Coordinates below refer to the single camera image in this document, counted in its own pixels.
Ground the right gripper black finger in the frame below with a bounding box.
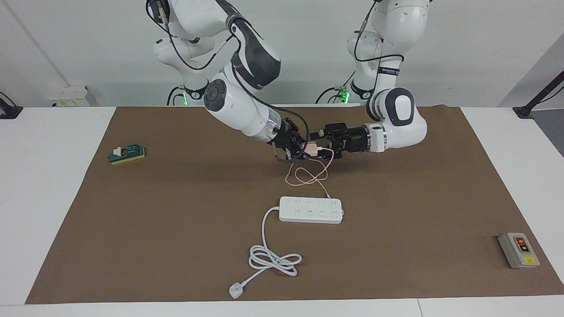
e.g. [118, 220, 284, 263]
[273, 147, 304, 162]
[291, 123, 309, 148]

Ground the pink charging cable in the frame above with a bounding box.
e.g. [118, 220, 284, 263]
[284, 152, 334, 199]

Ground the white power strip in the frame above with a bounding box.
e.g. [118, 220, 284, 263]
[279, 196, 344, 224]

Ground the brown table mat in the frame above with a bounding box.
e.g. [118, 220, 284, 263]
[25, 106, 564, 305]

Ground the black stand pole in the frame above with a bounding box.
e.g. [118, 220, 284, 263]
[512, 70, 564, 118]

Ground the white box with yellow labels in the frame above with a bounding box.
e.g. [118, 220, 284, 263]
[48, 86, 91, 107]

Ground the black clamp device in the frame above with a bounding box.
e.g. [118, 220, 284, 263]
[0, 92, 23, 119]

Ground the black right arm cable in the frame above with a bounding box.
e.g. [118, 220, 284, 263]
[147, 0, 311, 161]

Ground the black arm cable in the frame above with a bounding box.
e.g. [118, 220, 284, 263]
[355, 0, 404, 88]
[147, 0, 311, 161]

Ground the black base cable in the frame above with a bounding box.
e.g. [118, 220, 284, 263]
[315, 70, 353, 104]
[167, 85, 185, 106]

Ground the white power cord with plug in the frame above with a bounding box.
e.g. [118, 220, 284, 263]
[229, 206, 302, 300]

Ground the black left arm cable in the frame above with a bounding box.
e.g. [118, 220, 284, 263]
[355, 0, 404, 88]

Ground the green knife switch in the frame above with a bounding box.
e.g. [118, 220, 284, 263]
[109, 144, 146, 166]

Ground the grey on-off switch box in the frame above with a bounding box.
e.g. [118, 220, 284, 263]
[498, 232, 540, 269]

